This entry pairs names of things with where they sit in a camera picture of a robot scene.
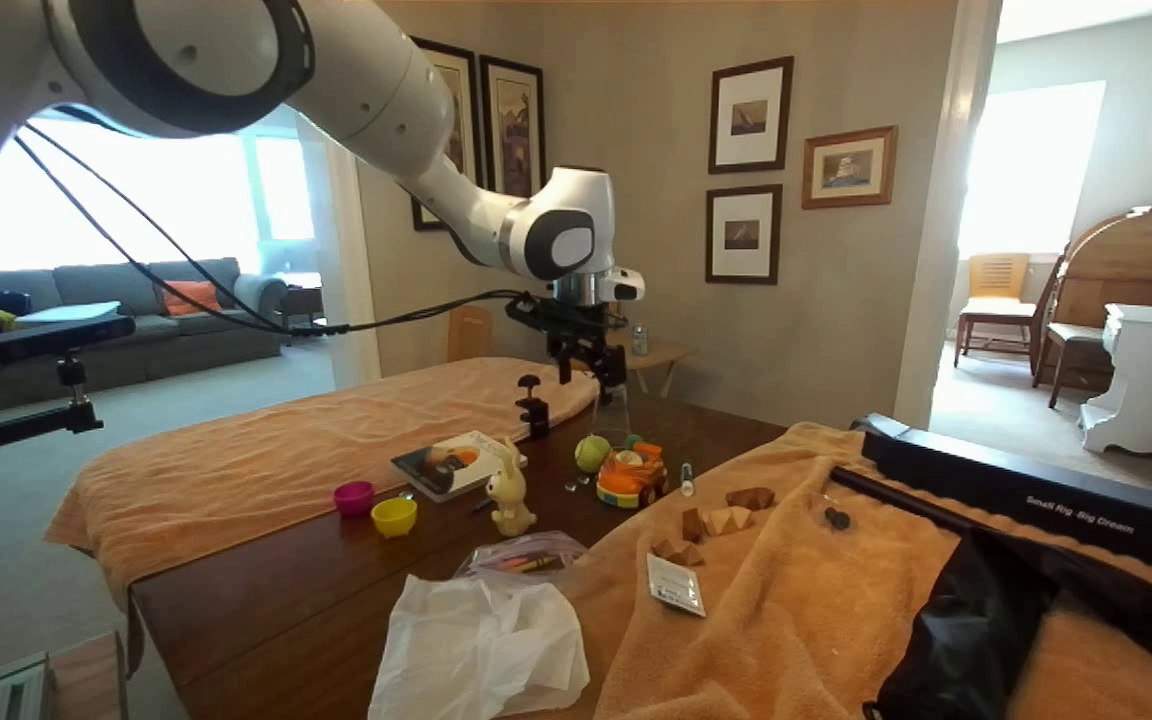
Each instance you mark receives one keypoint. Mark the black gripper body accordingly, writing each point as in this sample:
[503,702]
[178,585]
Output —
[582,324]

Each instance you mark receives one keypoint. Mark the green ball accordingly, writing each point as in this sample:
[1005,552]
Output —
[590,454]

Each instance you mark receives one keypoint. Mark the orange tiger toy car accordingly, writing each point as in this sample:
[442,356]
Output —
[628,476]

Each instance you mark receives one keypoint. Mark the orange sofa pillow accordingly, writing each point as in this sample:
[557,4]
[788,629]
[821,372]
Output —
[191,299]

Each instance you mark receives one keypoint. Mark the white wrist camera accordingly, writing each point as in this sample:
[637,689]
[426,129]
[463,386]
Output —
[624,285]

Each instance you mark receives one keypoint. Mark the clear plastic cup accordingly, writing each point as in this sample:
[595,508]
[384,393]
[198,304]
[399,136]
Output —
[628,426]

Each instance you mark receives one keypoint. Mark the small white green tube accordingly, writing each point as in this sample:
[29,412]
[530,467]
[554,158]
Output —
[685,480]

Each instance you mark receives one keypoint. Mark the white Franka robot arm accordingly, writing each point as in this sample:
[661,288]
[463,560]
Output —
[379,92]

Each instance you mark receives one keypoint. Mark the dark wooden block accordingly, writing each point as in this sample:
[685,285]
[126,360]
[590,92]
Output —
[838,518]
[749,497]

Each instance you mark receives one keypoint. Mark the wooden framed picture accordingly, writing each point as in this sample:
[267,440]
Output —
[848,168]

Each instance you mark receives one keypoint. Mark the black table clamp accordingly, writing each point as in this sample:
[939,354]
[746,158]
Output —
[534,409]

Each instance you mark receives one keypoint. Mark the small black framed picture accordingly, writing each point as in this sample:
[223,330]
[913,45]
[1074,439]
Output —
[749,118]
[743,235]

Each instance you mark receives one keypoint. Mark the orange towel with label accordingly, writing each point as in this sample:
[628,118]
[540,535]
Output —
[800,601]

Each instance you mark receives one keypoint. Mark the curved wooden chair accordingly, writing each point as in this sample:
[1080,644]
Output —
[1109,285]

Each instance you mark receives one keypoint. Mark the pink plastic cup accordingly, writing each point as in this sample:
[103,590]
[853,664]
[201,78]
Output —
[355,497]

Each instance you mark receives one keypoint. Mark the wooden base platform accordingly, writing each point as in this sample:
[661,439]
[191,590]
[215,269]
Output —
[84,682]

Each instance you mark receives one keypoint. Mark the white plastic bag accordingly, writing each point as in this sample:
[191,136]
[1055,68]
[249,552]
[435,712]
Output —
[468,655]

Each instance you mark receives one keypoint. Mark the grey sofa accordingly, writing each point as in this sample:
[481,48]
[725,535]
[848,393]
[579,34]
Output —
[178,340]

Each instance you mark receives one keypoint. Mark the long black case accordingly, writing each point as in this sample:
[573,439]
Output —
[1031,488]

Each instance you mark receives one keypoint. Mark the yellow plastic cup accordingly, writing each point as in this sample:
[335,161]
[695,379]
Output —
[393,518]

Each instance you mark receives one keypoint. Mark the pale bunny figurine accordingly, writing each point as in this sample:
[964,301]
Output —
[514,492]

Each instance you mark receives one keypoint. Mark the light wooden block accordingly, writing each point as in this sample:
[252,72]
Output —
[725,518]

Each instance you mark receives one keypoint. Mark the black fabric bag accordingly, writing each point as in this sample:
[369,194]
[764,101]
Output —
[961,643]

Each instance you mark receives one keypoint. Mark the tan armchair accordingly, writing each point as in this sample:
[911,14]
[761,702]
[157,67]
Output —
[998,304]

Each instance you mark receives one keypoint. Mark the clear zip bag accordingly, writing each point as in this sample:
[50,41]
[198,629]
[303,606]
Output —
[520,557]

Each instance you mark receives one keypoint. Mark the white towel label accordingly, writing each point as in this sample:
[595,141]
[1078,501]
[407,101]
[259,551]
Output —
[677,585]

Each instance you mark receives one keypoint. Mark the tall black framed picture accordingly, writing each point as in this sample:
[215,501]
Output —
[514,127]
[458,92]

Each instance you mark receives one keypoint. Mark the plain orange towel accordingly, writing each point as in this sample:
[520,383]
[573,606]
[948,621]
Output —
[240,467]

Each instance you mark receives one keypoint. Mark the brown wooden block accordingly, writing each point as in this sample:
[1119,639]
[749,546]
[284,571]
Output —
[691,527]

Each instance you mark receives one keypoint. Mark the One Gorilla picture book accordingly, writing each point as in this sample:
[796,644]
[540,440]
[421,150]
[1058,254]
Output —
[442,467]

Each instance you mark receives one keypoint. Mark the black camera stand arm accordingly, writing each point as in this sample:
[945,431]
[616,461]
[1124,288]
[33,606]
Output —
[42,335]

